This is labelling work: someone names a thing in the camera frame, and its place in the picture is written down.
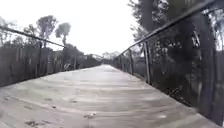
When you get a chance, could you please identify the wooden boardwalk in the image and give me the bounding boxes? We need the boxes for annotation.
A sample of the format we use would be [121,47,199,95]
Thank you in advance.
[0,64,222,128]

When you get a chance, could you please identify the metal mesh railing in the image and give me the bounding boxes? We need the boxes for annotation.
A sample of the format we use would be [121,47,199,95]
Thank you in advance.
[0,26,103,88]
[105,0,224,128]

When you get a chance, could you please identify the tall dark trees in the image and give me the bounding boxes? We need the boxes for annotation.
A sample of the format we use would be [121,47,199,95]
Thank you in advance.
[127,0,224,111]

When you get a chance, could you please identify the trees behind railing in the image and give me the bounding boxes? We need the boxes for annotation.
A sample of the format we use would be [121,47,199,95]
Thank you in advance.
[0,14,84,63]

